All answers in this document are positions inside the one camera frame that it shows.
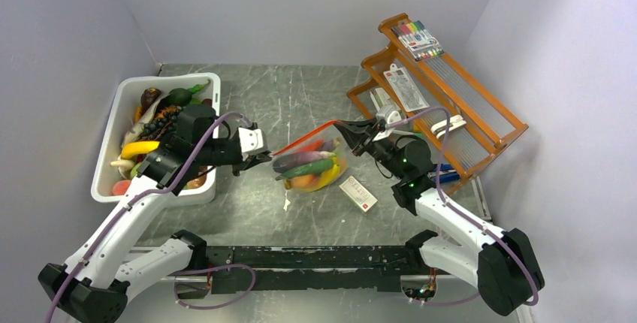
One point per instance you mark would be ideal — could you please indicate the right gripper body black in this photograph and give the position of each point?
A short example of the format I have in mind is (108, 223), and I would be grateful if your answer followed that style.
(383, 150)

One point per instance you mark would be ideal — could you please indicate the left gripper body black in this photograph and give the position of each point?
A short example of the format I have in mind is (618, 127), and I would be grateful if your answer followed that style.
(221, 151)

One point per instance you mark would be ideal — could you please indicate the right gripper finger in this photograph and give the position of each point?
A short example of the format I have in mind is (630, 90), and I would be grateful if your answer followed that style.
(368, 126)
(354, 139)

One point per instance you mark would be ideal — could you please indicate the purple eggplant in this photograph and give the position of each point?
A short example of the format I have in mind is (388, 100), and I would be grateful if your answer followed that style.
(287, 162)

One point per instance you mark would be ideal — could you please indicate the clear zip bag orange zipper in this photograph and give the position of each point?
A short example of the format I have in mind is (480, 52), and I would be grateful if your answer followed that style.
(333, 142)

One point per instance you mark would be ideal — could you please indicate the green cucumber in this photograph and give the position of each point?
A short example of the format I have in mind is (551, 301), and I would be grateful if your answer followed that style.
(314, 167)

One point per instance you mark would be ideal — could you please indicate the yellow banana bunch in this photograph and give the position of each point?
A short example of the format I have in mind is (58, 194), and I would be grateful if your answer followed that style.
(327, 177)

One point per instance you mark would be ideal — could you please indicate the orange fruit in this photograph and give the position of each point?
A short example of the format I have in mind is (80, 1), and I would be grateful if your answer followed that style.
(303, 182)

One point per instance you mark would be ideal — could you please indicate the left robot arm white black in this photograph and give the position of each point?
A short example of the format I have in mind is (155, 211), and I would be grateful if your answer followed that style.
(95, 283)

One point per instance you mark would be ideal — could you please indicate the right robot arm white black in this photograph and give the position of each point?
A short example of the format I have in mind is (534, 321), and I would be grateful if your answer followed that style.
(500, 264)

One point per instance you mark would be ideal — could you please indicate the white plastic food bin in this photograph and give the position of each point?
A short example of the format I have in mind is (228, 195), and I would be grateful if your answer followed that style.
(120, 120)

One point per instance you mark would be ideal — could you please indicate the white eraser box on rack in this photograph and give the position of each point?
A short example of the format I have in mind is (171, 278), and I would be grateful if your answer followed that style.
(381, 98)

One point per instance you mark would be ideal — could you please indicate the white cardboard box red logo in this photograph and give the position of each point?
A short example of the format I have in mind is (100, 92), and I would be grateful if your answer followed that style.
(358, 194)

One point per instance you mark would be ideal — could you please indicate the packaged card on rack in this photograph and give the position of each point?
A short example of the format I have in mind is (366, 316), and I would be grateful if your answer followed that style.
(405, 89)

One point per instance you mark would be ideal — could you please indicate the white stapler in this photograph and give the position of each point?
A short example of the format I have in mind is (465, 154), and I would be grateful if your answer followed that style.
(441, 128)

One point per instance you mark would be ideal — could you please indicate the orange wooden rack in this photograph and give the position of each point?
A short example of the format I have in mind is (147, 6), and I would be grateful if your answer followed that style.
(490, 126)

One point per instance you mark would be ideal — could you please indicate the blue hole punch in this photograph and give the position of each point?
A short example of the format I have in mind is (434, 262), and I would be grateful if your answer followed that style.
(447, 174)

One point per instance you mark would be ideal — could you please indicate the green chili pepper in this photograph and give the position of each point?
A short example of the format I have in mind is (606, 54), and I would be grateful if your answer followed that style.
(199, 87)

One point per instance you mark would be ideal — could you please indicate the green avocado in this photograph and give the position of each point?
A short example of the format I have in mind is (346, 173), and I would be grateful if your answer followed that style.
(179, 97)

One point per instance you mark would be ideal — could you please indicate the dark purple grape bunch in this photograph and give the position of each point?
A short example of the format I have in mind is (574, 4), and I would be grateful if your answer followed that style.
(162, 124)

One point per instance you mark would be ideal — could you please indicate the dark purple mangosteen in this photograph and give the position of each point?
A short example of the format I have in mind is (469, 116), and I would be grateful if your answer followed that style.
(148, 97)

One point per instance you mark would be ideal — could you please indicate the pack of coloured markers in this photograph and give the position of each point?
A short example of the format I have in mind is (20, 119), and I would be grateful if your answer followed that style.
(418, 40)

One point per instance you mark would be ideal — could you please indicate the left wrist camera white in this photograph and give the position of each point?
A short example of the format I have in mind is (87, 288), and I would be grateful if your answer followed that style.
(252, 141)

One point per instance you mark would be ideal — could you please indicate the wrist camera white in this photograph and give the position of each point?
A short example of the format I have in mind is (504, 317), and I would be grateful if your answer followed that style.
(387, 117)
(252, 141)

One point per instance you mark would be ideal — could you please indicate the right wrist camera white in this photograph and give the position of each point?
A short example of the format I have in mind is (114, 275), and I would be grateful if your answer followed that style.
(387, 117)

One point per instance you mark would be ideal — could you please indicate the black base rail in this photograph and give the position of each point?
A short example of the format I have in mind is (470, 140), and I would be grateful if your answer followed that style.
(268, 268)

